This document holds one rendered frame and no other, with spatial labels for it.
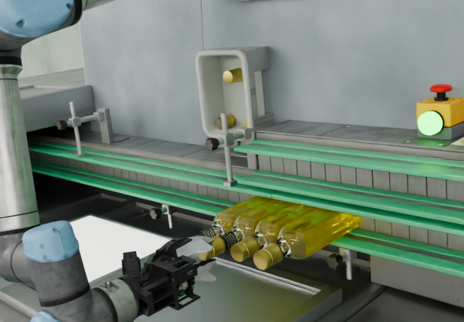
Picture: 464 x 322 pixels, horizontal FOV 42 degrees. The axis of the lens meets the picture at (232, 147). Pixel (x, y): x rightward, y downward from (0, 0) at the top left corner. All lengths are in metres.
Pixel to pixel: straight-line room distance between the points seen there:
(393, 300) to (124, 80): 1.11
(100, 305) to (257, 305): 0.36
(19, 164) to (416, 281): 0.77
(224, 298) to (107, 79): 1.02
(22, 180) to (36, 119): 1.00
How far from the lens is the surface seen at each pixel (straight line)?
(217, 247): 1.13
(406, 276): 1.26
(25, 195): 1.02
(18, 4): 0.90
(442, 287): 1.23
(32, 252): 0.92
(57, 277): 0.91
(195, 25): 1.66
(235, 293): 1.25
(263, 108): 1.48
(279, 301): 1.20
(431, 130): 1.17
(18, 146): 1.03
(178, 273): 1.01
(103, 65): 2.04
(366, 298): 1.26
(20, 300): 1.40
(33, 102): 2.01
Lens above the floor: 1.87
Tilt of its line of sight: 43 degrees down
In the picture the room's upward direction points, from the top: 109 degrees counter-clockwise
